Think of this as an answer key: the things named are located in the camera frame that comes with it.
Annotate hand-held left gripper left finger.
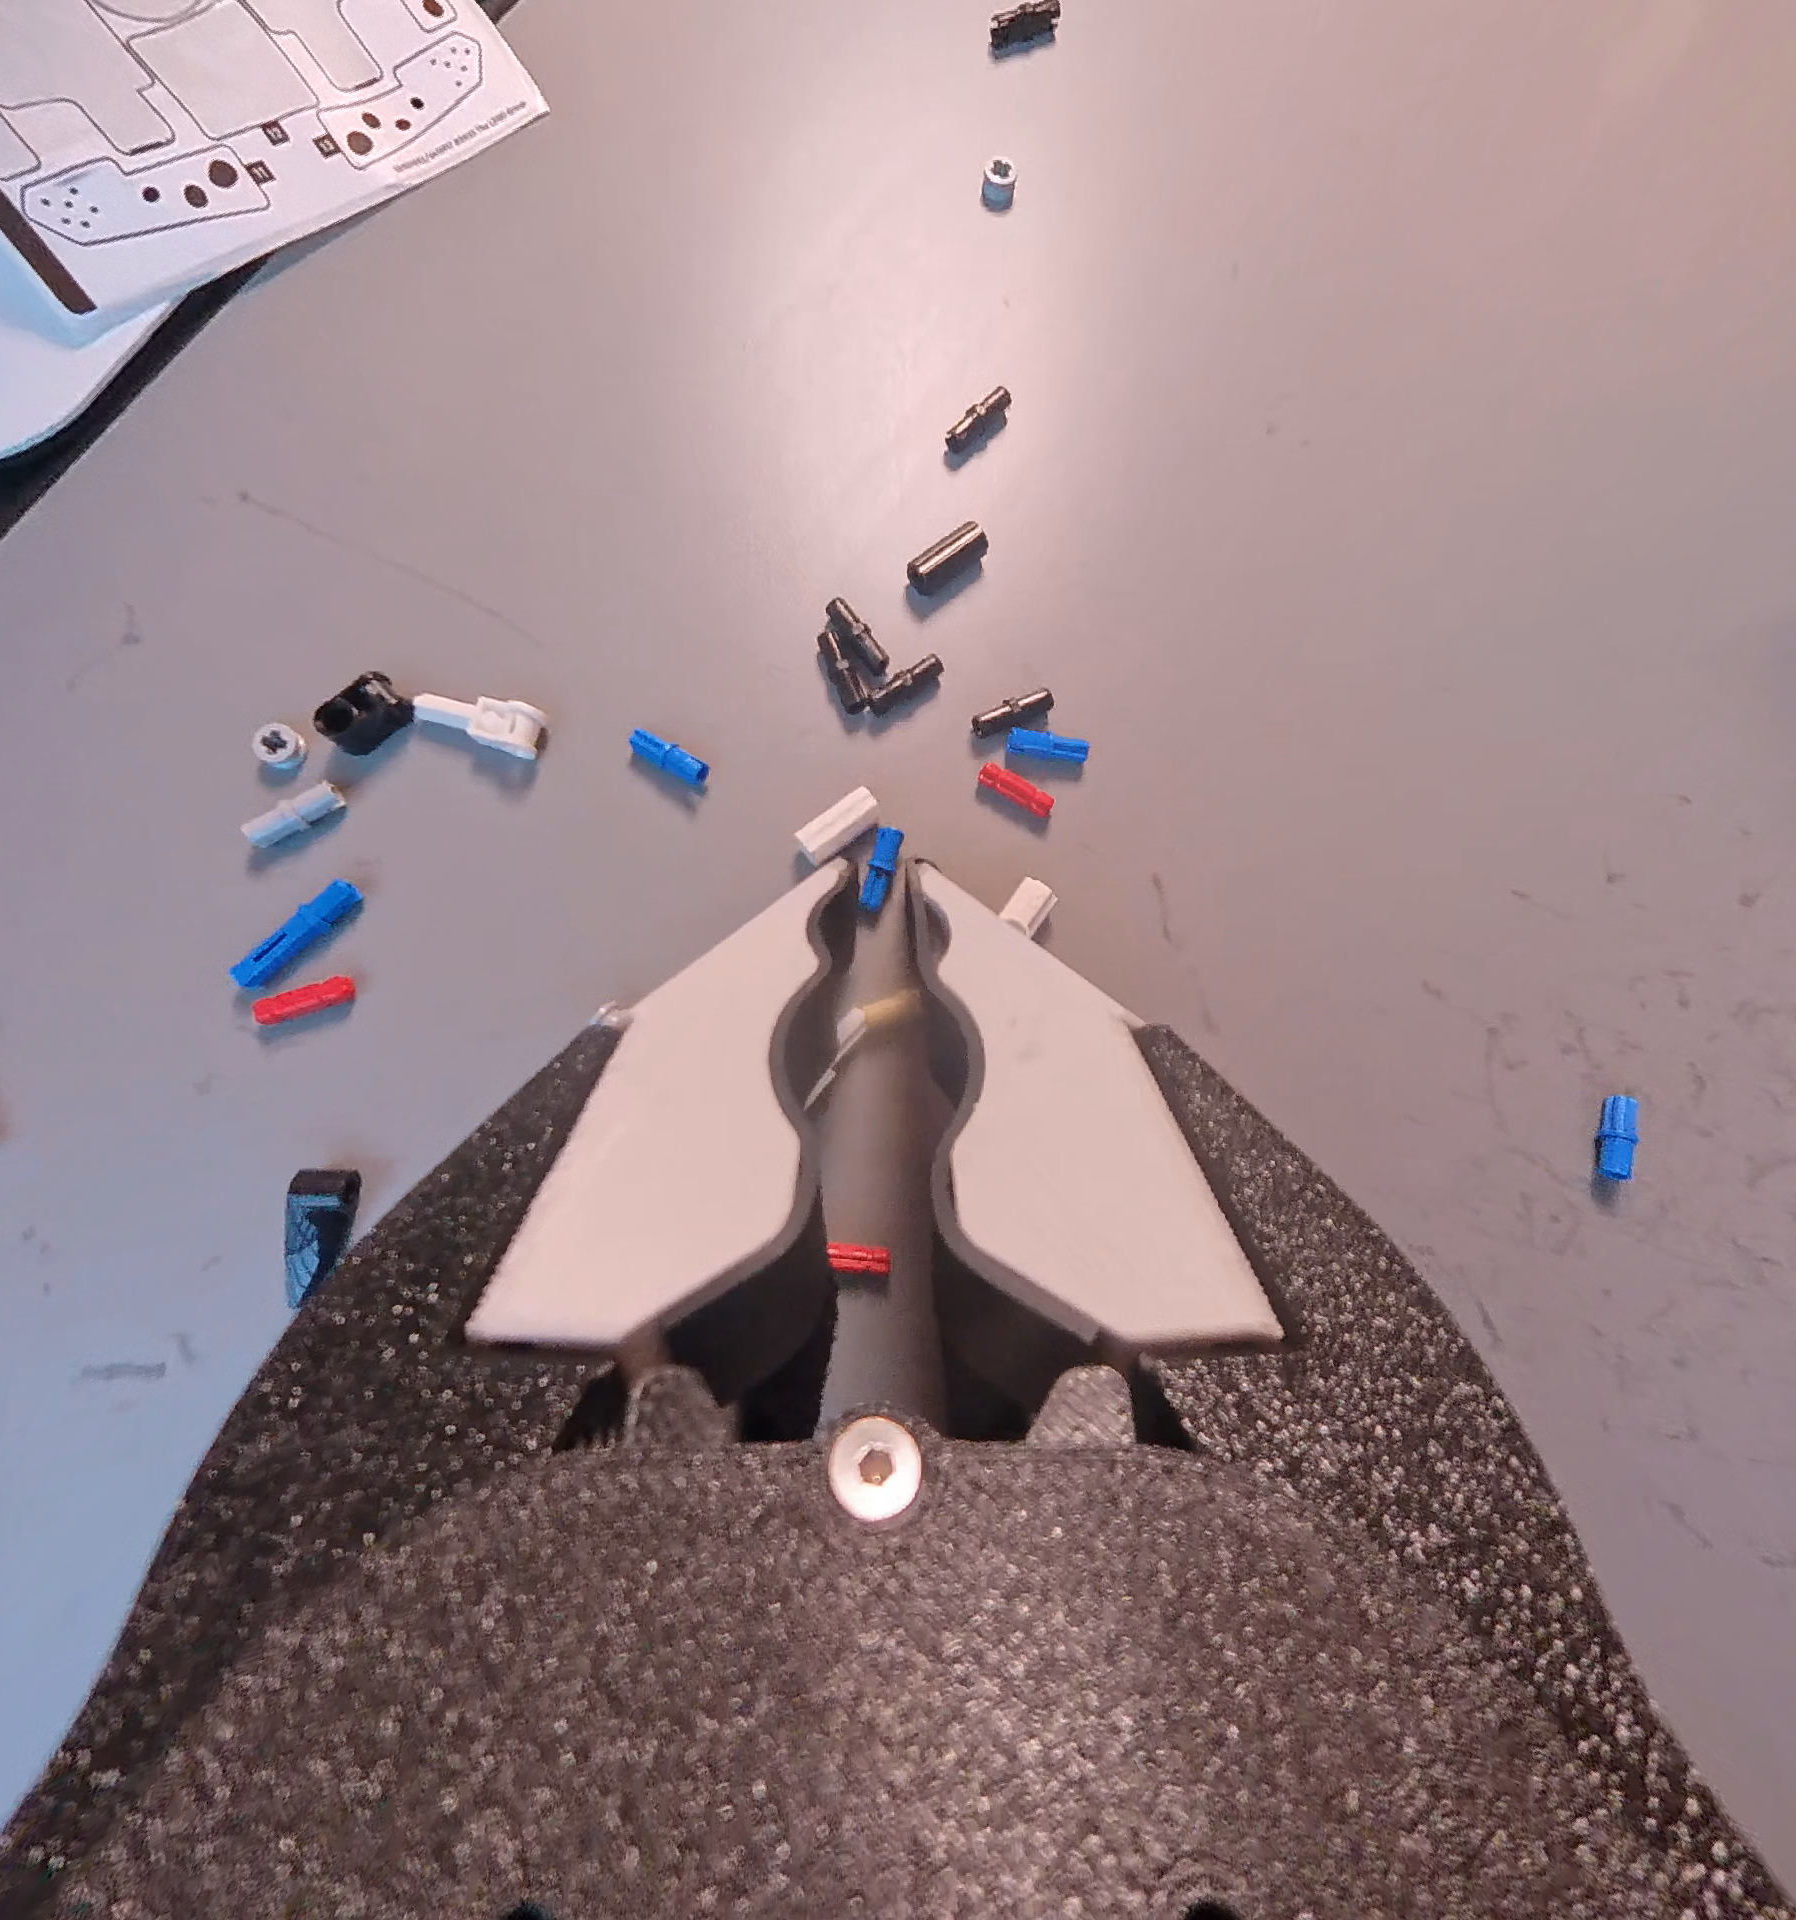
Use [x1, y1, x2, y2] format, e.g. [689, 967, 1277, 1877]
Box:
[468, 863, 854, 1359]

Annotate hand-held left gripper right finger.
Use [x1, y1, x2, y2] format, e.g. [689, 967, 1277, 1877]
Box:
[914, 863, 1285, 1413]

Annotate grey desk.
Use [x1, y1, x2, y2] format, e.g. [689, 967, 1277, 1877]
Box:
[0, 0, 1796, 1920]

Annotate scattered small building pieces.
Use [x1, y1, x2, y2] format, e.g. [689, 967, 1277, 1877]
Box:
[0, 0, 1645, 1306]

